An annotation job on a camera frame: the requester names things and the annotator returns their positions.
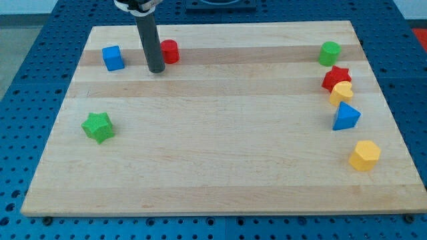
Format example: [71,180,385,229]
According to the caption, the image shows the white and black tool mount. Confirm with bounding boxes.
[113,0,163,17]

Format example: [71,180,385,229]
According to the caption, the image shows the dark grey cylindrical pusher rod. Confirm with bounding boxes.
[135,13,165,73]

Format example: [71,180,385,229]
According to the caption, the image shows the red cylinder block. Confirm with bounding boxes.
[161,39,179,64]

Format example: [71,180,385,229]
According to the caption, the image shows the blue cube block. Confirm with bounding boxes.
[102,45,125,71]

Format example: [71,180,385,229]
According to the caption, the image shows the green star block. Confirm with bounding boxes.
[81,112,115,144]

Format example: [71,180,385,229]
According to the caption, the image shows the light wooden board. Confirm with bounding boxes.
[21,21,426,217]

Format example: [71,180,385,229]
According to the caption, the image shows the green cylinder block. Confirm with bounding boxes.
[318,41,342,67]

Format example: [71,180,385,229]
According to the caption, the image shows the red star block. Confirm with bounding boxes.
[322,65,352,93]

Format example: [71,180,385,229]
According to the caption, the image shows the yellow heart block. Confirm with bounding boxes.
[329,81,354,107]

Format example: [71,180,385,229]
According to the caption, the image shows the blue triangle block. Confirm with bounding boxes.
[332,101,361,131]

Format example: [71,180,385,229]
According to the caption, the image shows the yellow hexagon block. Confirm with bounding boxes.
[348,140,381,171]

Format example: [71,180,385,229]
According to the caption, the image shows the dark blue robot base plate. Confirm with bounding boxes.
[183,0,257,11]

